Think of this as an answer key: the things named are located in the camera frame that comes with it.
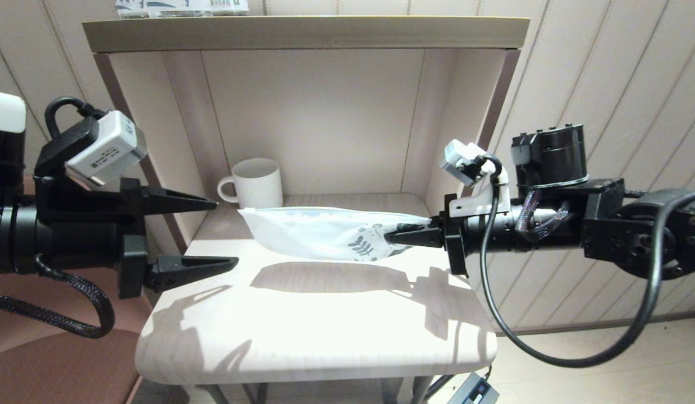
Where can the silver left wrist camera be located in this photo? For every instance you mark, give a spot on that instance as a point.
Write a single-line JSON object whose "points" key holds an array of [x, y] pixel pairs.
{"points": [[109, 148]]}

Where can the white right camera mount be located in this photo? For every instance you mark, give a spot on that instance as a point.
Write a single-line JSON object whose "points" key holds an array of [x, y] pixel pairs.
{"points": [[482, 205]]}

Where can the white blue patterned package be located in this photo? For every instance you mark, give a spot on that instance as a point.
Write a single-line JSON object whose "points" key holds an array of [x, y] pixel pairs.
{"points": [[179, 4]]}

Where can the brown upholstered chair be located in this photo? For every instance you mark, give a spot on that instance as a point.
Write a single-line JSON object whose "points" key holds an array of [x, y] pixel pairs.
{"points": [[55, 370]]}

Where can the black power adapter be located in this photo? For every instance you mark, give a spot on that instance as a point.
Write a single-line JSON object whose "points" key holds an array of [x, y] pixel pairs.
{"points": [[474, 390]]}

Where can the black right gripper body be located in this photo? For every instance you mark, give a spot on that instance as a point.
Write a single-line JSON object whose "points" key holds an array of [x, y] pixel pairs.
{"points": [[493, 235]]}

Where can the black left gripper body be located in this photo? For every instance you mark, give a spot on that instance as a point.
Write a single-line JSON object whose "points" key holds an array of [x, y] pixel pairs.
{"points": [[83, 235]]}

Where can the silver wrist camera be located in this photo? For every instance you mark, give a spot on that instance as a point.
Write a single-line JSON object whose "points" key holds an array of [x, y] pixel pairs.
{"points": [[460, 160], [109, 148]]}

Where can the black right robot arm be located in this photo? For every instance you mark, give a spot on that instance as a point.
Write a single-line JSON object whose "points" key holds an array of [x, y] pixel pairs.
{"points": [[634, 235]]}

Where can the light wood shelf desk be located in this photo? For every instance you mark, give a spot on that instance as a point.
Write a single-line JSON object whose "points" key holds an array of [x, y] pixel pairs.
{"points": [[353, 112]]}

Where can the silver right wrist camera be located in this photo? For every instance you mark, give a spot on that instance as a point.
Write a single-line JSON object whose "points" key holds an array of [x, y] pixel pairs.
{"points": [[460, 160]]}

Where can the white ribbed ceramic mug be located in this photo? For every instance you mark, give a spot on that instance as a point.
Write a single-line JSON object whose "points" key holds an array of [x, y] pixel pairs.
{"points": [[260, 188]]}

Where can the white floral zipper pouch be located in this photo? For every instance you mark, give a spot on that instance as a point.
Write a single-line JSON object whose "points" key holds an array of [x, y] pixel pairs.
{"points": [[308, 230]]}

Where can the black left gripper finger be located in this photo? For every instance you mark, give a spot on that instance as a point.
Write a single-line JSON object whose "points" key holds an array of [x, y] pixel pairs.
{"points": [[173, 202], [184, 269]]}

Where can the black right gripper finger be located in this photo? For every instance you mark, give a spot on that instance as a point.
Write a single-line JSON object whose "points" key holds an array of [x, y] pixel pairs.
{"points": [[420, 238], [420, 227]]}

